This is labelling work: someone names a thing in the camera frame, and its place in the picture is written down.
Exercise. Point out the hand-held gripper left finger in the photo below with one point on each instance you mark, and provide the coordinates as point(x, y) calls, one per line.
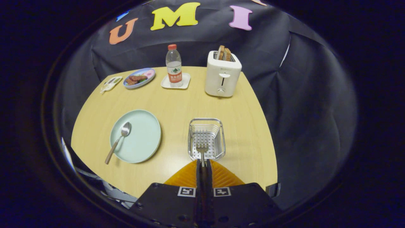
point(198, 177)

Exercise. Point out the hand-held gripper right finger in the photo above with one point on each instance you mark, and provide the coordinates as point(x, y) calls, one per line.
point(209, 177)

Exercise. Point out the mint green plate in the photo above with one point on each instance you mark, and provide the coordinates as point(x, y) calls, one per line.
point(142, 139)

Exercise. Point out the white square coaster tray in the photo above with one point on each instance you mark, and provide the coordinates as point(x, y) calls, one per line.
point(186, 81)

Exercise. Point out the white toaster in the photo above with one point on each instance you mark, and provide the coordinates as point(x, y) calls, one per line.
point(221, 76)

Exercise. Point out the clear water bottle red cap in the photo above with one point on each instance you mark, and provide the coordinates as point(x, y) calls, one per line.
point(174, 69)

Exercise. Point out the black backdrop cloth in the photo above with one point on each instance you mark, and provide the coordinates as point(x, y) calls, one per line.
point(284, 95)

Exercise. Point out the blue rimmed plate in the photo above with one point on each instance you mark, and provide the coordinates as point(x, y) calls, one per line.
point(148, 72)

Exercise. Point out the brown meat slices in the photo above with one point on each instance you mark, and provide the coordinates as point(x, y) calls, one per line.
point(136, 78)

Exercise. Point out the brown toast slice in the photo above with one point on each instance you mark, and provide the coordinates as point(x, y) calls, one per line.
point(221, 52)
point(227, 54)

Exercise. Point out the small white divided dish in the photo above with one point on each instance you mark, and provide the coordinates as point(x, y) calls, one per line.
point(110, 84)

